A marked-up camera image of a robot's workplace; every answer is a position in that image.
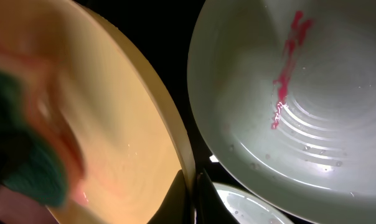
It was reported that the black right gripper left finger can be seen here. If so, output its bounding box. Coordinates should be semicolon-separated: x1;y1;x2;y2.
148;170;191;224

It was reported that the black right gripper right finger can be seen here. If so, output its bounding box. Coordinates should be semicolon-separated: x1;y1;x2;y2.
196;169;238;224

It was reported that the yellow plate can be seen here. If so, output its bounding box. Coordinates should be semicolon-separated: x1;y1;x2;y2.
0;0;195;223

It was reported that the green plate with red stain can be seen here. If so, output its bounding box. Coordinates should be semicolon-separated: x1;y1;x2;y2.
187;0;376;223

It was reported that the green yellow sponge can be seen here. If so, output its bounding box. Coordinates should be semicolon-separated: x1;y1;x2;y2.
0;71;85;207

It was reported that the black round tray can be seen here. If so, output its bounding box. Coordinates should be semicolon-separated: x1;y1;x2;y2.
72;0;307;224

